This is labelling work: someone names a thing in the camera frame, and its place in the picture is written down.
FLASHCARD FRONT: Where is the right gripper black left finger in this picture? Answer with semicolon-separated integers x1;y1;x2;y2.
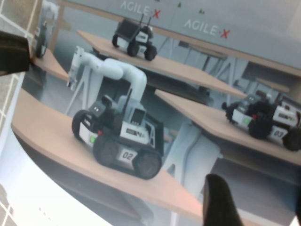
202;174;243;226

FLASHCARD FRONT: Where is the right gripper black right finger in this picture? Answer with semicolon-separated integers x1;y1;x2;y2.
294;202;301;226

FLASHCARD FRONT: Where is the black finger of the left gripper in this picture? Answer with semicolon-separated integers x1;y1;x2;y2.
0;30;31;76

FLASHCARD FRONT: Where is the AgileX brochure with robot cover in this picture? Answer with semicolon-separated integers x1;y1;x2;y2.
0;0;301;226

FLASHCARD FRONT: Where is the checked tablecloth with white grid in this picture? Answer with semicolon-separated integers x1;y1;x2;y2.
0;0;44;226

